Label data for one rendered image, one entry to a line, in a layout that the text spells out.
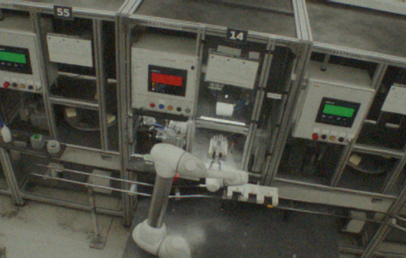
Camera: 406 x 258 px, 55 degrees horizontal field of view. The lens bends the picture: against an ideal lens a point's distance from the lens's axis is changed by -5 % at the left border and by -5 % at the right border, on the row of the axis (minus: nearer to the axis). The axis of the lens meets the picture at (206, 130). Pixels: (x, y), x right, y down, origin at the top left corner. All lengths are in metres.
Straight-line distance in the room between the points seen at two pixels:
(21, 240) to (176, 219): 1.51
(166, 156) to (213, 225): 0.88
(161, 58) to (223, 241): 1.33
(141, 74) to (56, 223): 1.82
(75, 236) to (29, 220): 0.48
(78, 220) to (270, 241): 1.80
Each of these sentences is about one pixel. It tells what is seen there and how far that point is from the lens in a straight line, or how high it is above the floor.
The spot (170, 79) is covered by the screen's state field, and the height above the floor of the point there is 1.66.
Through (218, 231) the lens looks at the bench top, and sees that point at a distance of 3.00.
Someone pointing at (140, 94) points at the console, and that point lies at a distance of 2.74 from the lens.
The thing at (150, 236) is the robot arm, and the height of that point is 0.94.
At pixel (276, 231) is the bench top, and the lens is 3.09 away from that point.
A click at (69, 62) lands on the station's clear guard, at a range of 2.82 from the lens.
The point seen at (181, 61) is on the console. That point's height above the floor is 1.78.
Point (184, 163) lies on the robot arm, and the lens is 2.26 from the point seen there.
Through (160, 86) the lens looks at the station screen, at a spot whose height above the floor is 1.59.
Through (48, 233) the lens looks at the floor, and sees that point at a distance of 3.88.
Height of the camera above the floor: 3.07
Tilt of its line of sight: 40 degrees down
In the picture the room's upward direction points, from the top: 8 degrees clockwise
